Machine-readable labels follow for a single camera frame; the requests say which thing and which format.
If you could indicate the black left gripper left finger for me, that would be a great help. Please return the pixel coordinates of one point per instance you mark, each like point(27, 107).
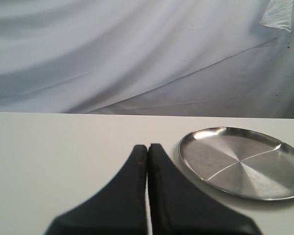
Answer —
point(117, 209)

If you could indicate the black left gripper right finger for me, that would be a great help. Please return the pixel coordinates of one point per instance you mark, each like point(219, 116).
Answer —
point(178, 207)

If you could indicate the round stainless steel plate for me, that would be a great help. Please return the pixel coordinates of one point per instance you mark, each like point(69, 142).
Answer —
point(240, 162)

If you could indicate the white backdrop cloth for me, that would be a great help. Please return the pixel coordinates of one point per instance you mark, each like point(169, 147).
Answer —
point(208, 58)

